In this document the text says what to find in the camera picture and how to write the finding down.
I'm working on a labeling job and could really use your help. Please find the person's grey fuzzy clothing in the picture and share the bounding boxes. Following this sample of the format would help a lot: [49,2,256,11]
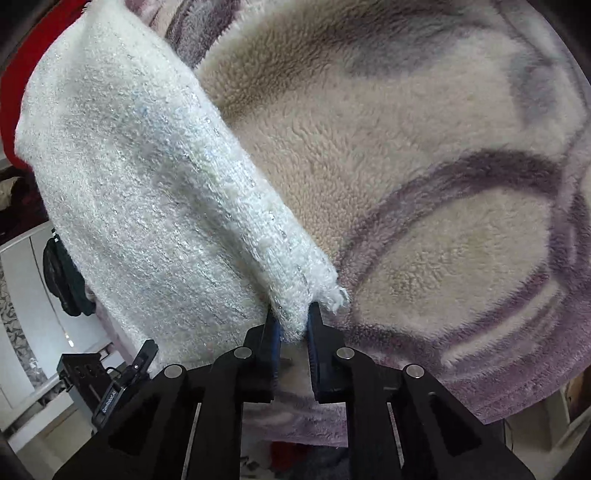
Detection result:
[295,445,349,480]

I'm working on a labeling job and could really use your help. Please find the black folded garment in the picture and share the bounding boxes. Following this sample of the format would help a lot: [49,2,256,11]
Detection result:
[43,234,96,317]

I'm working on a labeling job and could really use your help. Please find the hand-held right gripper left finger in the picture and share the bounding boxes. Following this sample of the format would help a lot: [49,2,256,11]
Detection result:
[52,307,283,480]

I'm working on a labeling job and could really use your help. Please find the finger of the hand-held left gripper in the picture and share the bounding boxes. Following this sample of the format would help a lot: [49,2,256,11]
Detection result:
[133,339,158,374]

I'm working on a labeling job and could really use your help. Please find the white wardrobe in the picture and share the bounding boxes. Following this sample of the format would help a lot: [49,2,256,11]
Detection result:
[0,222,121,453]

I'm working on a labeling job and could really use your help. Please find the red quilt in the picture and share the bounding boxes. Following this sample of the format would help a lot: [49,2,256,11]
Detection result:
[0,0,90,171]

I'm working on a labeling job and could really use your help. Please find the floral fleece blanket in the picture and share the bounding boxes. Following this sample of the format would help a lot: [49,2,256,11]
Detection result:
[95,0,591,448]

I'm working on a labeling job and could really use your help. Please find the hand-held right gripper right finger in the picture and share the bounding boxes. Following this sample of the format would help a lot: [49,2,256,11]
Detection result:
[306,302,536,480]

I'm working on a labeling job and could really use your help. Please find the dark hanging clothes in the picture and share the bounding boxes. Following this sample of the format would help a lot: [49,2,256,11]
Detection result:
[0,168,51,245]

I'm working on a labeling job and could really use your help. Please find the white tweed jacket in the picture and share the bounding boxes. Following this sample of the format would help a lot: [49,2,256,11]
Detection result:
[14,0,350,370]

